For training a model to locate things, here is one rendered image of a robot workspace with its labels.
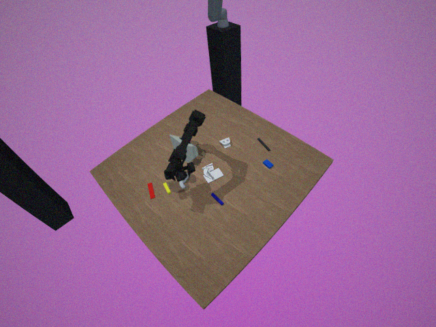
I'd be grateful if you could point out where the blue rectangular block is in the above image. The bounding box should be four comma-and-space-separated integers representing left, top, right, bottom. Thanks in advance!
263, 159, 274, 169

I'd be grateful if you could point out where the red flat bar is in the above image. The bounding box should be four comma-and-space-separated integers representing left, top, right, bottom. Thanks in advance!
148, 183, 155, 198

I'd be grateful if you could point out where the blue rectangular bar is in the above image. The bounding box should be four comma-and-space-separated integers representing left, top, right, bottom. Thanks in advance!
211, 193, 223, 205

